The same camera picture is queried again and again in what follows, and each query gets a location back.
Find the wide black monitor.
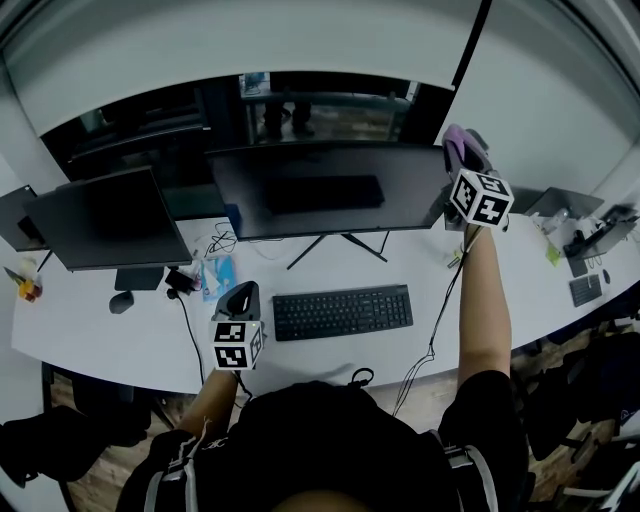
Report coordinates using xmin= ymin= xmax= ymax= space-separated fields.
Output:
xmin=206 ymin=141 xmax=451 ymax=271

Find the tangled black cable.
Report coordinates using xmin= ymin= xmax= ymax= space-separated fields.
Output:
xmin=203 ymin=221 xmax=240 ymax=256

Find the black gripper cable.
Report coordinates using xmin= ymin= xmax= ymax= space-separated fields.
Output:
xmin=391 ymin=224 xmax=484 ymax=419

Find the black power adapter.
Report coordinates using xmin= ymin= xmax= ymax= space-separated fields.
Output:
xmin=164 ymin=268 xmax=201 ymax=301

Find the black power cable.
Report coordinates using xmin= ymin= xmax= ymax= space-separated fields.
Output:
xmin=174 ymin=292 xmax=207 ymax=386

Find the left black monitor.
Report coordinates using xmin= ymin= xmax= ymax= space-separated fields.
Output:
xmin=22 ymin=166 xmax=195 ymax=292

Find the small black keyboard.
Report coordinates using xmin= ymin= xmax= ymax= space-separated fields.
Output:
xmin=568 ymin=273 xmax=604 ymax=308

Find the grey computer mouse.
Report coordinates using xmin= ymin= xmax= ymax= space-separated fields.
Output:
xmin=108 ymin=290 xmax=135 ymax=315

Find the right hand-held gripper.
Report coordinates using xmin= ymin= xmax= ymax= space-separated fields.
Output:
xmin=441 ymin=128 xmax=516 ymax=230

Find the person's right forearm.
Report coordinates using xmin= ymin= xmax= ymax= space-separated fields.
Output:
xmin=455 ymin=222 xmax=514 ymax=389

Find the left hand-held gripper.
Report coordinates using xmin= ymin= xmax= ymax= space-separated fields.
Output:
xmin=208 ymin=280 xmax=266 ymax=372

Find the purple cloth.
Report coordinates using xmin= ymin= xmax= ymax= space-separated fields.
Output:
xmin=442 ymin=123 xmax=482 ymax=166

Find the grey laptop lid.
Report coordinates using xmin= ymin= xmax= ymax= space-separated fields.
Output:
xmin=523 ymin=186 xmax=606 ymax=217

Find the blue tissue packet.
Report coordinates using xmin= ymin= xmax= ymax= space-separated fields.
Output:
xmin=199 ymin=255 xmax=239 ymax=304

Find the person's left forearm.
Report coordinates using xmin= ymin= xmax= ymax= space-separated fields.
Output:
xmin=177 ymin=368 xmax=241 ymax=436

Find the grey backpack strap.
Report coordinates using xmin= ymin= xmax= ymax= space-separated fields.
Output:
xmin=442 ymin=442 xmax=499 ymax=512
xmin=144 ymin=452 xmax=201 ymax=512

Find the person's black clothing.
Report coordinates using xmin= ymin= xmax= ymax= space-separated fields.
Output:
xmin=114 ymin=369 xmax=531 ymax=512

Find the dark grey monitor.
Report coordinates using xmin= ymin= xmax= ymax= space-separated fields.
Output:
xmin=0 ymin=184 xmax=54 ymax=274

